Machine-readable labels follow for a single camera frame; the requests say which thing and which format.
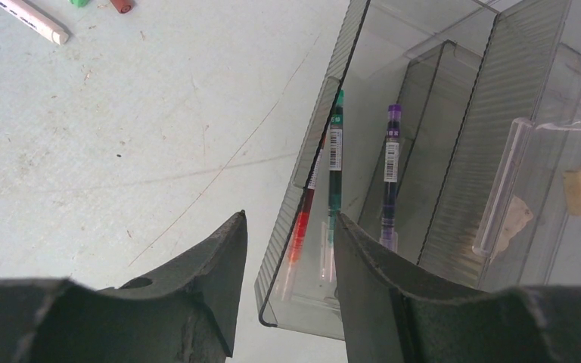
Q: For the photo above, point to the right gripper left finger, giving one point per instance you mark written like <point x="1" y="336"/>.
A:
<point x="185" y="310"/>

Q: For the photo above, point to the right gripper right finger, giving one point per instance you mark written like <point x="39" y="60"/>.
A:
<point x="394" y="311"/>

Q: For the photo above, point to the clear purple pen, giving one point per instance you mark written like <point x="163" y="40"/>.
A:
<point x="388" y="236"/>

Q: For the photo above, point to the red marker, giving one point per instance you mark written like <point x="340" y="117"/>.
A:
<point x="298" y="235"/>

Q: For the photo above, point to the dark green pen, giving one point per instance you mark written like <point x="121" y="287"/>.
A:
<point x="335" y="167"/>

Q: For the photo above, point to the clear plastic drawer cabinet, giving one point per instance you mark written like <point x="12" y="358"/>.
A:
<point x="490" y="93"/>

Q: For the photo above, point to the white marker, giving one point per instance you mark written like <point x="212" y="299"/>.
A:
<point x="35" y="20"/>

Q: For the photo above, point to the brown cap marker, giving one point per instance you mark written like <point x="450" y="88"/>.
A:
<point x="122" y="6"/>

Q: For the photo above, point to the green cap marker upper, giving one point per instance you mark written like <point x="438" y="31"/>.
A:
<point x="79" y="3"/>

